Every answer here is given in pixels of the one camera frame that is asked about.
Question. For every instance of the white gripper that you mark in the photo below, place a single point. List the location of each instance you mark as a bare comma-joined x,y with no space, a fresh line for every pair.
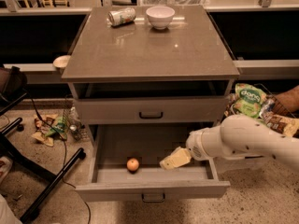
195,146

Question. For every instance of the orange fruit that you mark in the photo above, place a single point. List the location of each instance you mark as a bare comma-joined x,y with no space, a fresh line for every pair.
132,165

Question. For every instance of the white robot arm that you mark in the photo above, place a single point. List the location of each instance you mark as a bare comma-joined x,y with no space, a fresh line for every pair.
235,137

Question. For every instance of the closed grey upper drawer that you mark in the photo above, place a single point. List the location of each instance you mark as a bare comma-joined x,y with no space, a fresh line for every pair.
162,110

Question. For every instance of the open grey lower drawer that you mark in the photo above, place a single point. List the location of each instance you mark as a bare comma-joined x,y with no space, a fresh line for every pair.
114,144

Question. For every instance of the grey drawer cabinet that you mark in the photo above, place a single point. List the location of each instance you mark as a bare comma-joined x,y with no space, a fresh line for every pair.
187,59

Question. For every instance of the clear plastic bin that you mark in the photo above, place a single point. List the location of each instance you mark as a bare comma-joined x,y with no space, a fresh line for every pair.
253,163

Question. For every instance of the green snack bag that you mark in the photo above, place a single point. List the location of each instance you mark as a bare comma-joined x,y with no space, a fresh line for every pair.
248,99

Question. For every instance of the brown yellow snack bag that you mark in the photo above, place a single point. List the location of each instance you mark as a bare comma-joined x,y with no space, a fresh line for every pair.
281,124

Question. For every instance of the snack wrappers on floor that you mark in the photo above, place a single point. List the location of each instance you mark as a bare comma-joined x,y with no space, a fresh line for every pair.
48,127

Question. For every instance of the white ceramic bowl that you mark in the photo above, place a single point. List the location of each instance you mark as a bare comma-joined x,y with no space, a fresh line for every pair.
160,16

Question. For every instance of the green white soda can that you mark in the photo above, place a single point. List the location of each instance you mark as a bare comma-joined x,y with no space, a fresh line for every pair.
121,16

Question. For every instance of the wire basket right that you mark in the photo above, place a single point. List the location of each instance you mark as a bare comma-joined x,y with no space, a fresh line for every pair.
268,105

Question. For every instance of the wire basket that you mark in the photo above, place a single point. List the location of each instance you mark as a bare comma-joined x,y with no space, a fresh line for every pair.
73,125
268,105

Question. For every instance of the wire basket left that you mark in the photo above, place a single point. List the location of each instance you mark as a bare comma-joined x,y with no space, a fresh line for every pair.
73,125

